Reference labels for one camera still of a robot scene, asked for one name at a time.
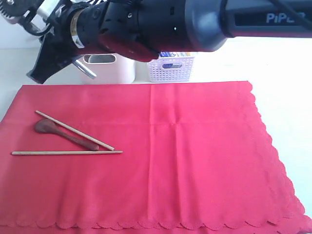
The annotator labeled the stainless steel table knife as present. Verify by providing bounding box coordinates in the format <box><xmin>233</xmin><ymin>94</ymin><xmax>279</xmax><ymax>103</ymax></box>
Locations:
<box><xmin>73</xmin><ymin>60</ymin><xmax>97</xmax><ymax>79</ymax></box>

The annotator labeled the pale green bowl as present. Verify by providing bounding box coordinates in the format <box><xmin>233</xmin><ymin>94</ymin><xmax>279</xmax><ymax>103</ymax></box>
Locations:
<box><xmin>88</xmin><ymin>54</ymin><xmax>116</xmax><ymax>63</ymax></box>

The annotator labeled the blue white milk carton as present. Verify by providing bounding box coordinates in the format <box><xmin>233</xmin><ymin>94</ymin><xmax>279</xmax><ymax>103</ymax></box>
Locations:
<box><xmin>159</xmin><ymin>52</ymin><xmax>191</xmax><ymax>69</ymax></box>

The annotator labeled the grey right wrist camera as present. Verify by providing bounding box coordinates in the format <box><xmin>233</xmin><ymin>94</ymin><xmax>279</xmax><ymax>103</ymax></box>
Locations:
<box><xmin>0</xmin><ymin>0</ymin><xmax>61</xmax><ymax>25</ymax></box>

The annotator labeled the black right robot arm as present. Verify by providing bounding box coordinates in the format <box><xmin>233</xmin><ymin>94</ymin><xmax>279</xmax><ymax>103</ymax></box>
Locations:
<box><xmin>27</xmin><ymin>0</ymin><xmax>312</xmax><ymax>84</ymax></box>

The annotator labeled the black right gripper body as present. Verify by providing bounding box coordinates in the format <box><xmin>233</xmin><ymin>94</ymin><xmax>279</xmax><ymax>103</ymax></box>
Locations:
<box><xmin>54</xmin><ymin>0</ymin><xmax>159</xmax><ymax>61</ymax></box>

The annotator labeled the cream plastic storage bin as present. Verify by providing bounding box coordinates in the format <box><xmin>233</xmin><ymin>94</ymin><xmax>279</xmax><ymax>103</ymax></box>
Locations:
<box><xmin>79</xmin><ymin>54</ymin><xmax>135</xmax><ymax>85</ymax></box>

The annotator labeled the wooden chopstick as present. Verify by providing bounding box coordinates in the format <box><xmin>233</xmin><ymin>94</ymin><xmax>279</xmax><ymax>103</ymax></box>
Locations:
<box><xmin>11</xmin><ymin>151</ymin><xmax>123</xmax><ymax>156</ymax></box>
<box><xmin>35</xmin><ymin>110</ymin><xmax>115</xmax><ymax>151</ymax></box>

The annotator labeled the dark wooden spoon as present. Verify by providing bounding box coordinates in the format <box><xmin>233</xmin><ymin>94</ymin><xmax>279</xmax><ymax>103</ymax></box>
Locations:
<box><xmin>34</xmin><ymin>119</ymin><xmax>99</xmax><ymax>151</ymax></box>

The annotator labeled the red scalloped table cloth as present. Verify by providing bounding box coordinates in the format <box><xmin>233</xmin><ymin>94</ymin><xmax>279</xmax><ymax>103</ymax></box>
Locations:
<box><xmin>0</xmin><ymin>81</ymin><xmax>312</xmax><ymax>234</ymax></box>

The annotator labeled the white perforated plastic basket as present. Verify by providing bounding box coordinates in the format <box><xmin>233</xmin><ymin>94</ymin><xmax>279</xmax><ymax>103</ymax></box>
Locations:
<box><xmin>147</xmin><ymin>52</ymin><xmax>195</xmax><ymax>83</ymax></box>

